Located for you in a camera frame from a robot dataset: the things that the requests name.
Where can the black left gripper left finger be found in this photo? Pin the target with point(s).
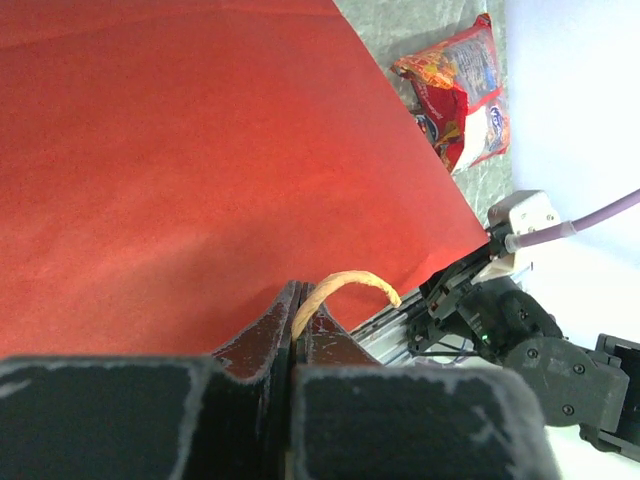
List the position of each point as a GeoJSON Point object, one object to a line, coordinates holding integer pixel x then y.
{"type": "Point", "coordinates": [214, 416]}

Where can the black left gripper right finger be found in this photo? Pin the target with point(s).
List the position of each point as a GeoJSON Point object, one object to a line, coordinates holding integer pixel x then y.
{"type": "Point", "coordinates": [353, 418]}

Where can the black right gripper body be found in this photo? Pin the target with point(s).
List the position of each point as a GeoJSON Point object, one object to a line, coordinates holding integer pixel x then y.
{"type": "Point", "coordinates": [451, 304]}

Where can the red candy assortment bag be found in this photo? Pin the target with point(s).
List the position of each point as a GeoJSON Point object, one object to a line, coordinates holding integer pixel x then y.
{"type": "Point", "coordinates": [459, 86]}

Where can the red paper bag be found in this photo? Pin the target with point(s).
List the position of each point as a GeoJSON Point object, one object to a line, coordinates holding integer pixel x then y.
{"type": "Point", "coordinates": [167, 166]}

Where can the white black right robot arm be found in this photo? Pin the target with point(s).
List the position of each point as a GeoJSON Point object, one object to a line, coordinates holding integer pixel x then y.
{"type": "Point", "coordinates": [597, 390]}

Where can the aluminium frame rail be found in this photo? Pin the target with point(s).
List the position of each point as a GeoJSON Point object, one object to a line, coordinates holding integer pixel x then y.
{"type": "Point", "coordinates": [383, 336]}

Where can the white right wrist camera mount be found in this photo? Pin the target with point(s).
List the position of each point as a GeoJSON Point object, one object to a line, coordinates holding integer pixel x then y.
{"type": "Point", "coordinates": [522, 212]}

